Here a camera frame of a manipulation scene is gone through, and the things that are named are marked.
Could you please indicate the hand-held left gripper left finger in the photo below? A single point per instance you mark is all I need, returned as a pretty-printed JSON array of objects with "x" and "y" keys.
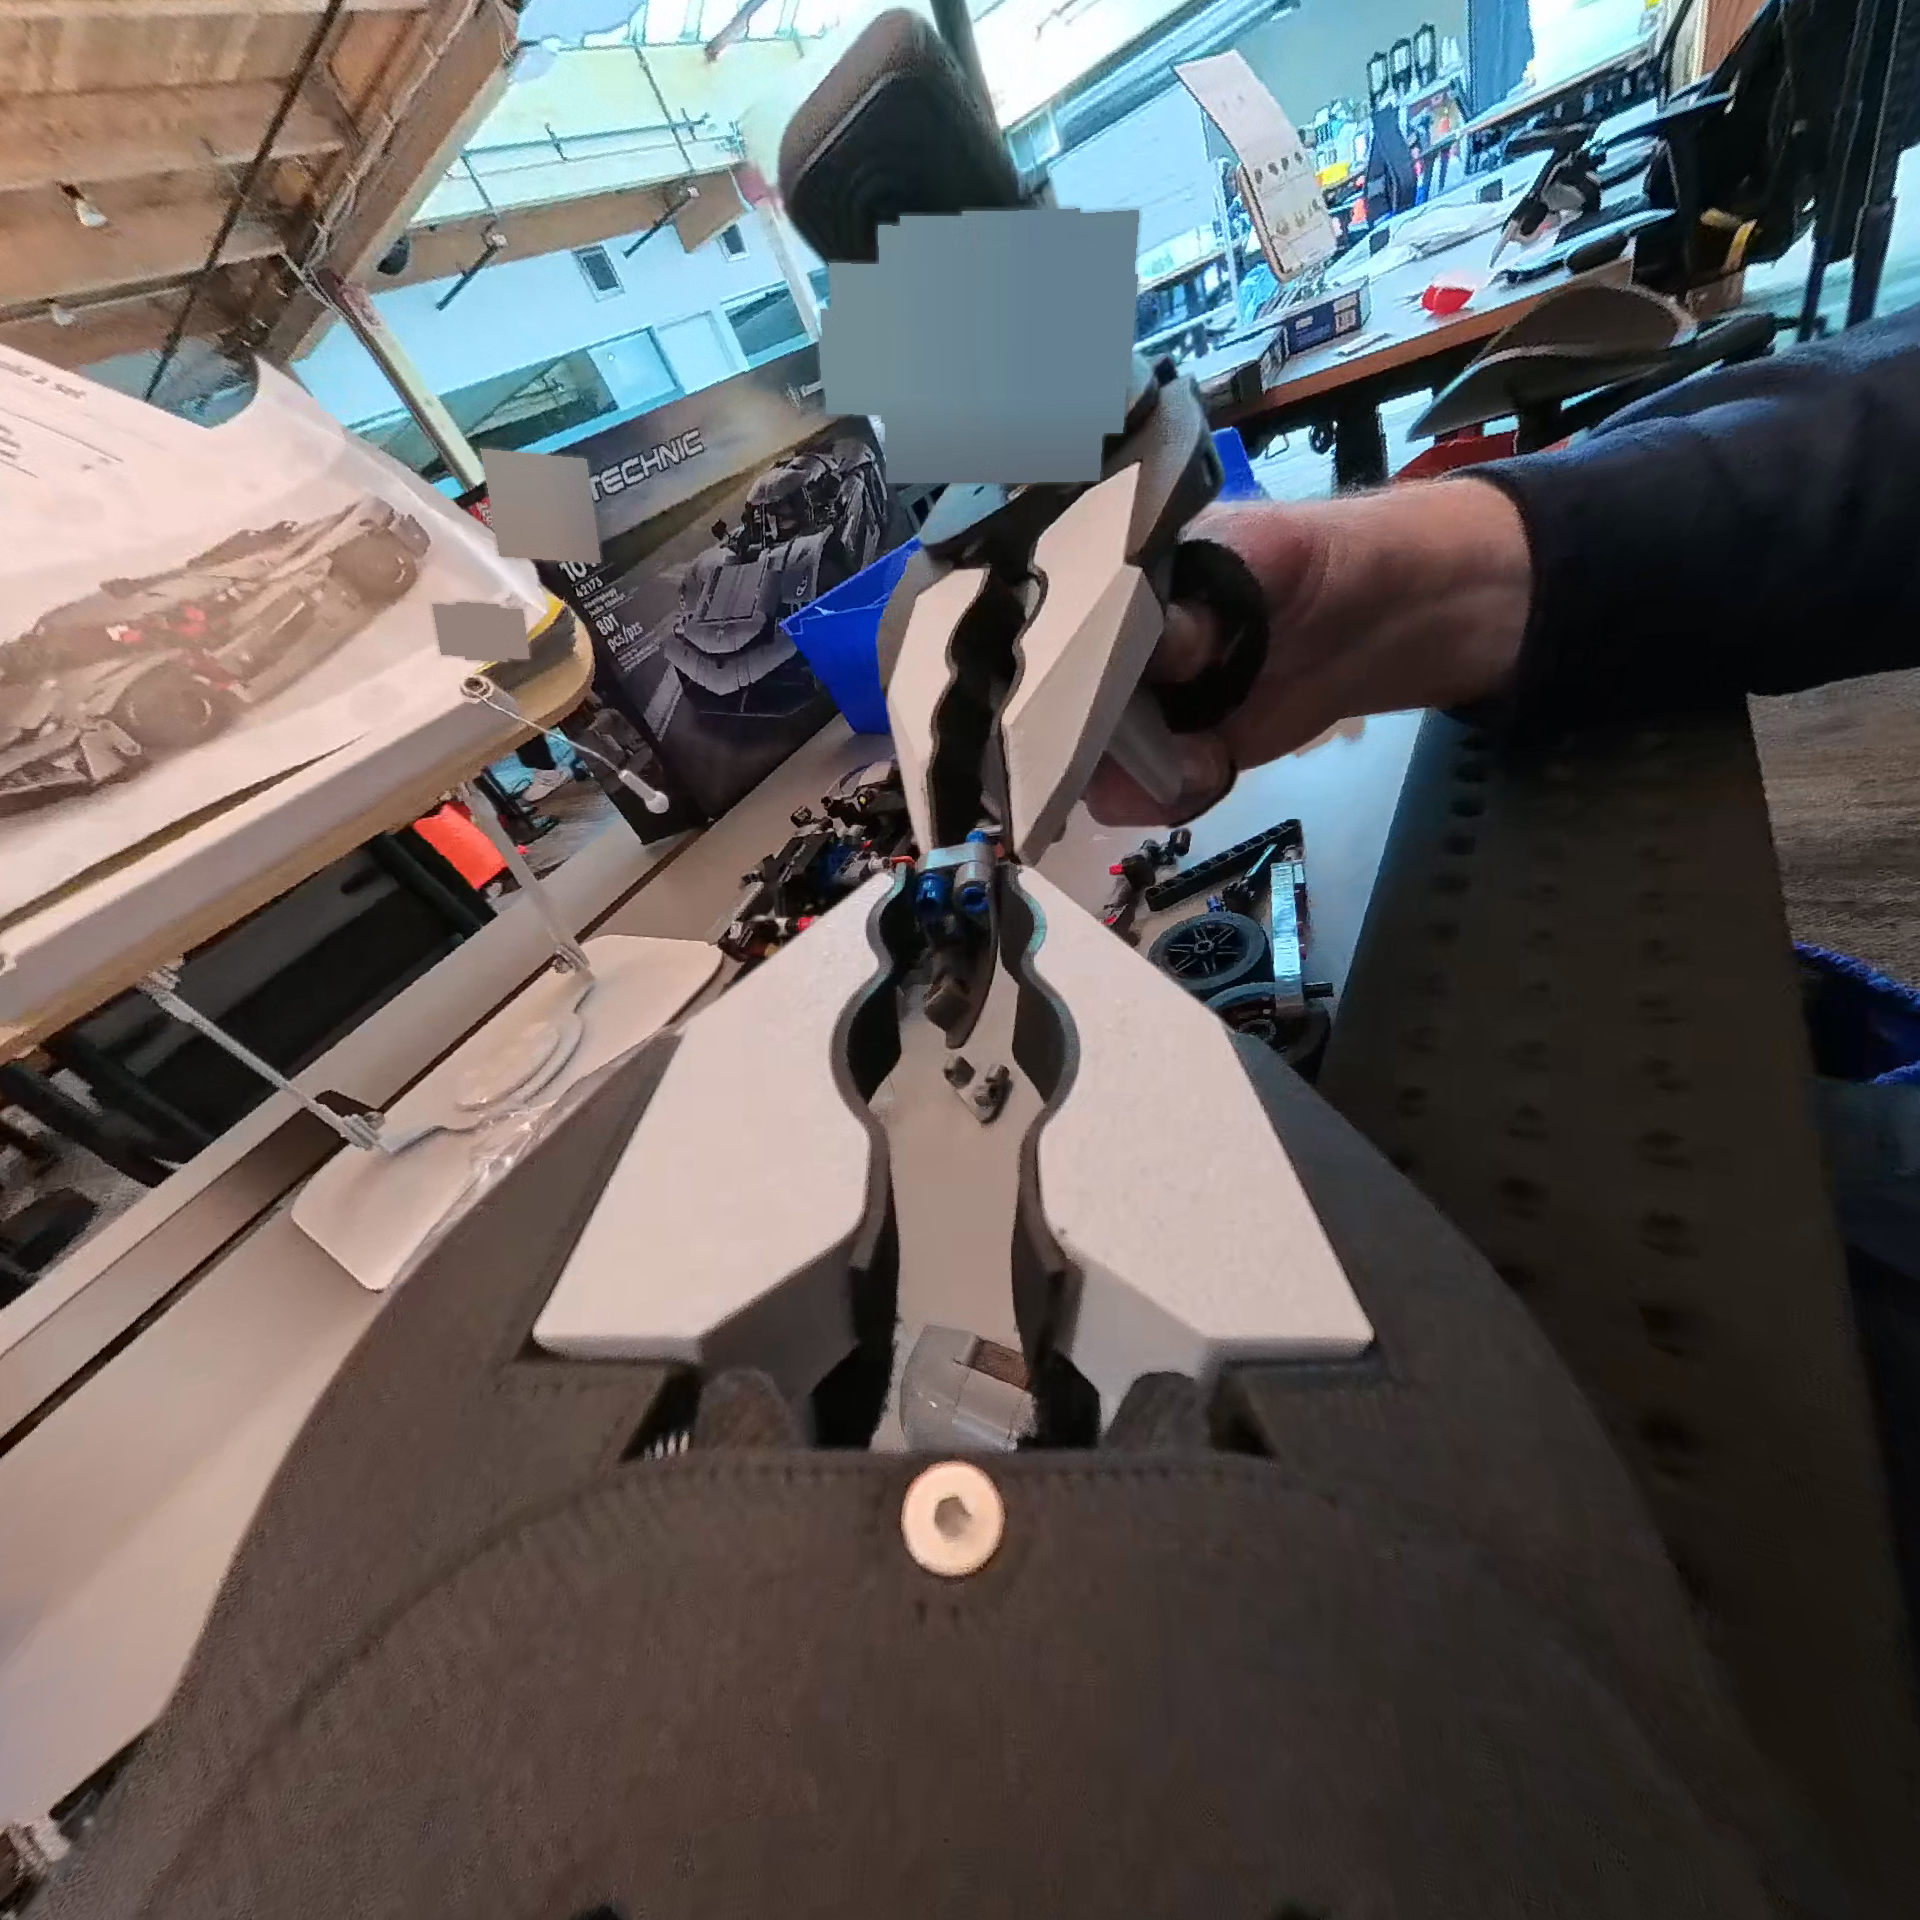
[{"x": 720, "y": 1200}]

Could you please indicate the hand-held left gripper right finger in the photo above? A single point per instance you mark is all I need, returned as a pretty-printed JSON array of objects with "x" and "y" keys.
[{"x": 1200, "y": 1200}]

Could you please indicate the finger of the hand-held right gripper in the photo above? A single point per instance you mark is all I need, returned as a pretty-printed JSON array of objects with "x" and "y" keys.
[
  {"x": 1088, "y": 660},
  {"x": 915, "y": 704}
]

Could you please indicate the large toy brick car model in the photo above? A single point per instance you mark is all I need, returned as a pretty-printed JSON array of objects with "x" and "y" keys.
[{"x": 809, "y": 870}]

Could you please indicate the dark grey brick panel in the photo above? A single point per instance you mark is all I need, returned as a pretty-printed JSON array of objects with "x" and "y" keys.
[{"x": 960, "y": 960}]

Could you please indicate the person's right forearm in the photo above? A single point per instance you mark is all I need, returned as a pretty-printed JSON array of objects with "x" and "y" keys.
[{"x": 1725, "y": 511}]

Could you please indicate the dark toy set box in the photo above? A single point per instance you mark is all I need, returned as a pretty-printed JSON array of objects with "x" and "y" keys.
[{"x": 720, "y": 660}]

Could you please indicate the person's right hand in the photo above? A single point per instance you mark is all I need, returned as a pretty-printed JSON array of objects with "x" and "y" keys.
[{"x": 1382, "y": 616}]

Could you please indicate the blue plastic bin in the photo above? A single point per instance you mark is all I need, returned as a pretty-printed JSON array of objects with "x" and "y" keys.
[{"x": 848, "y": 646}]

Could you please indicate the black metal pole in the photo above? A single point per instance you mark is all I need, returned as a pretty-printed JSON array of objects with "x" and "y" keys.
[{"x": 955, "y": 11}]

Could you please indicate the large black toy wheel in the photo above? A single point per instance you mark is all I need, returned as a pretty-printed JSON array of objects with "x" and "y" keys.
[
  {"x": 1275, "y": 1026},
  {"x": 1208, "y": 953}
]

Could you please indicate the small grey black brick assembly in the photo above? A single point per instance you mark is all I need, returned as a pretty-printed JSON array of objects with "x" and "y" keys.
[{"x": 1141, "y": 878}]

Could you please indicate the long black brick beam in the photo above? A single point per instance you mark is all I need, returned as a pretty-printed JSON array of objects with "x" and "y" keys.
[{"x": 1223, "y": 862}]

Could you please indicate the light grey brick piece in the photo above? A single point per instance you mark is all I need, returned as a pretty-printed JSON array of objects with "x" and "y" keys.
[{"x": 960, "y": 1388}]

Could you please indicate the white book stand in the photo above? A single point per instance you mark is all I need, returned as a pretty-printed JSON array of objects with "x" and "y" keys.
[{"x": 389, "y": 1200}]

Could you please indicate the cardboard sign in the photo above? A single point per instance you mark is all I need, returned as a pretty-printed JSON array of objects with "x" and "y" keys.
[{"x": 1266, "y": 164}]

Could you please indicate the black perforated board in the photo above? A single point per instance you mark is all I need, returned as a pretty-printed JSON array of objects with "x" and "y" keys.
[{"x": 1576, "y": 1200}]

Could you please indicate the orange cone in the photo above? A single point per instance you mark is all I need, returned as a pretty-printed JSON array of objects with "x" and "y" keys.
[{"x": 457, "y": 849}]

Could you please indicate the wooden work table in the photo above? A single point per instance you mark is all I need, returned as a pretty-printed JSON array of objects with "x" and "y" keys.
[{"x": 1424, "y": 329}]

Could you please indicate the dark chair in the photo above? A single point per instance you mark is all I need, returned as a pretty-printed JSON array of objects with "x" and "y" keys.
[{"x": 1576, "y": 346}]

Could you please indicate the person's leg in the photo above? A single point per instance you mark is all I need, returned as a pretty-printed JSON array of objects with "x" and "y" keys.
[{"x": 1867, "y": 1126}]

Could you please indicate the building manual in plastic sleeve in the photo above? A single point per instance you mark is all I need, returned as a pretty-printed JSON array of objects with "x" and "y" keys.
[{"x": 181, "y": 600}]

